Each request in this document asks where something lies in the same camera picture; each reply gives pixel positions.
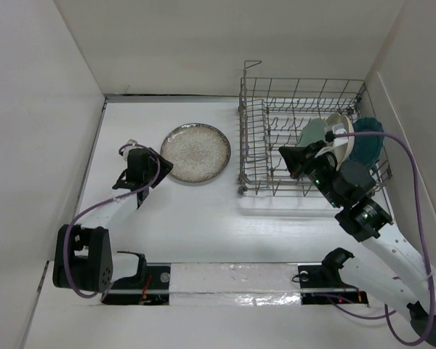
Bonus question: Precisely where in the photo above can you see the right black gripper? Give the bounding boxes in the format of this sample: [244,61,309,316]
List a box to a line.
[279,140,343,209]

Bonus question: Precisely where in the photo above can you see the mint green flower plate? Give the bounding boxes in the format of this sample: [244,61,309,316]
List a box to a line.
[297,119,327,148]

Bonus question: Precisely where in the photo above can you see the speckled brown round plate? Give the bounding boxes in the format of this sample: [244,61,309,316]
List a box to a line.
[161,123,231,184]

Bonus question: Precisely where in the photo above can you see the cream divided plate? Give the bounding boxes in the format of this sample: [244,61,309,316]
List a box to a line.
[326,113,355,169]

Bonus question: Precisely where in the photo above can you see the dark teal scalloped plate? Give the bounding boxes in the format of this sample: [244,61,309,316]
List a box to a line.
[348,117,384,170]

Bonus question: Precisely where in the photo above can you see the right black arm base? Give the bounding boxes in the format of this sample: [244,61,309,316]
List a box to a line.
[291,264,368,305]

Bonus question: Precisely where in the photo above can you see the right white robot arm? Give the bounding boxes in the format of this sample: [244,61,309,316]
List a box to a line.
[279,141,436,348]

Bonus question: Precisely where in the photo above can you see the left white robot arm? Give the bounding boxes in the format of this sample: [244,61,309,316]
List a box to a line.
[52,143,174,299]

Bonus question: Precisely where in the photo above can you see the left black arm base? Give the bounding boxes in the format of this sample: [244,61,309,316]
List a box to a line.
[102,263,171,305]

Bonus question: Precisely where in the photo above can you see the silver foil tape strip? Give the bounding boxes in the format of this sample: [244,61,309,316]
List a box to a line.
[169,263,302,307]

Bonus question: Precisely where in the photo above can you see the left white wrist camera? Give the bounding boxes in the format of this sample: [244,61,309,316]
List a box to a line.
[118,139,139,161]

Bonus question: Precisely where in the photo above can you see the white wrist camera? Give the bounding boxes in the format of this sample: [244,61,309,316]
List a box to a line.
[317,124,349,158]
[118,139,139,161]

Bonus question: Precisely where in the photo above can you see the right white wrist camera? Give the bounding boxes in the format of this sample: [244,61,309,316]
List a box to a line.
[317,124,349,158]

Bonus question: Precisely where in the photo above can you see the grey wire dish rack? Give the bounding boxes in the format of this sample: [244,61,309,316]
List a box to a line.
[238,60,375,197]

